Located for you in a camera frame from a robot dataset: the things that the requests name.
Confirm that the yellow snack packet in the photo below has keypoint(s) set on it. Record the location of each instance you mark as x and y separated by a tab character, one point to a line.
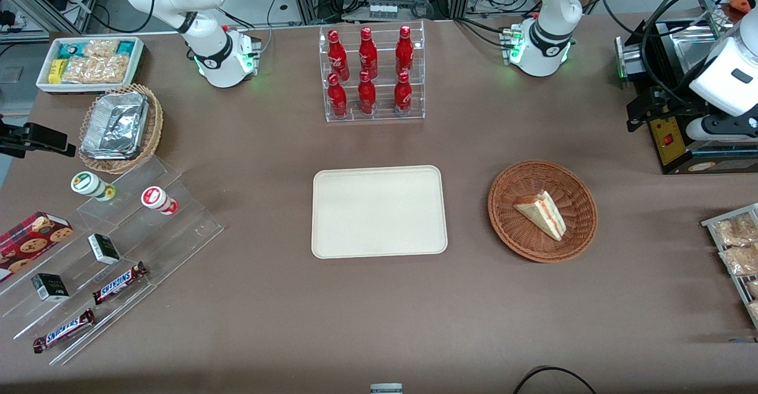
57	71

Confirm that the light wicker basket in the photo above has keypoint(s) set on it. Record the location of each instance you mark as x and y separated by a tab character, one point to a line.
155	127

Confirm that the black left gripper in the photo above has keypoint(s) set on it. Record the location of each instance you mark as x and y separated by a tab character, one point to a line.
668	101

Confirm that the green lid yogurt cup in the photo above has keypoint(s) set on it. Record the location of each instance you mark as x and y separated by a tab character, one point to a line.
89	184

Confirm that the small black carton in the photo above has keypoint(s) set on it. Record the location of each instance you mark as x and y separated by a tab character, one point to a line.
103	249
50	287

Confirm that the cream plastic tray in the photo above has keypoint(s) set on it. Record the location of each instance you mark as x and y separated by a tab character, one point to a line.
379	211

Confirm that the brown wicker basket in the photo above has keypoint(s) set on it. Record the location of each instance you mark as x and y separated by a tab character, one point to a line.
521	234

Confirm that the clear bagged pastry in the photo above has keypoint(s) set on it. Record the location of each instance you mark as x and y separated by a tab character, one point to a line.
740	260
753	288
734	231
754	310

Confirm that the red cookie box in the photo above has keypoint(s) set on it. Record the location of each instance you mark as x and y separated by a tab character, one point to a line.
29	243

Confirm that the white plastic snack bin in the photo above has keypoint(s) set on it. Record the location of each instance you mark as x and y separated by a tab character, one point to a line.
44	83

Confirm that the red lid yogurt cup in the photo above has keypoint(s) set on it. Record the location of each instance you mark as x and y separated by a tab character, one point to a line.
157	198

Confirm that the snickers bar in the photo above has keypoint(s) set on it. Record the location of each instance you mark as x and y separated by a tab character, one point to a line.
64	330
118	283

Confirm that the triangular sandwich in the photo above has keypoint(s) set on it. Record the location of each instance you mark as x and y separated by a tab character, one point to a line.
545	213

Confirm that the black clamp device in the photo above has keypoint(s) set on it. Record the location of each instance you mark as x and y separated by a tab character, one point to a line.
35	138

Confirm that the small clear cracker bag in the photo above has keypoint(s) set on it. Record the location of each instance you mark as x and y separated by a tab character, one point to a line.
100	48

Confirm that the grey box edge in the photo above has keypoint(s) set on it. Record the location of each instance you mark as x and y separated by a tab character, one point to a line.
386	388

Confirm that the clear acrylic bottle rack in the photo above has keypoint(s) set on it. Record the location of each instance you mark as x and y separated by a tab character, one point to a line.
382	118

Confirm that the silver foil container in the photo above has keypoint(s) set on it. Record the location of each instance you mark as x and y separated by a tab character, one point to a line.
115	124

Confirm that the white power strip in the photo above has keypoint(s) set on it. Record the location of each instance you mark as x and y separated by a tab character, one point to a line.
382	10

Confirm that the red cola bottle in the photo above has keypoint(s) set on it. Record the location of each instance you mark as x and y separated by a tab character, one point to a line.
368	55
337	99
402	96
366	96
404	51
337	56

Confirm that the tray of packaged snacks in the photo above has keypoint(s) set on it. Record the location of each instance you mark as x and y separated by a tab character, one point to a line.
710	223

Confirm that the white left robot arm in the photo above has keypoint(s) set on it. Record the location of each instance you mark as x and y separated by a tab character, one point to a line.
551	3

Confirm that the teal snack packet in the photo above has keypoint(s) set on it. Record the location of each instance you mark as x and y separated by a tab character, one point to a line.
71	49
125	47

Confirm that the black food warmer machine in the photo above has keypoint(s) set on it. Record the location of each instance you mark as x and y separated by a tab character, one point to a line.
669	145

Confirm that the large clear cracker bag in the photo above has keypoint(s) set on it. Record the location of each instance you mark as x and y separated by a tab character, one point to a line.
98	69

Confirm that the clear acrylic stepped display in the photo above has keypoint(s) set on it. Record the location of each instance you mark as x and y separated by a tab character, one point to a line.
177	228

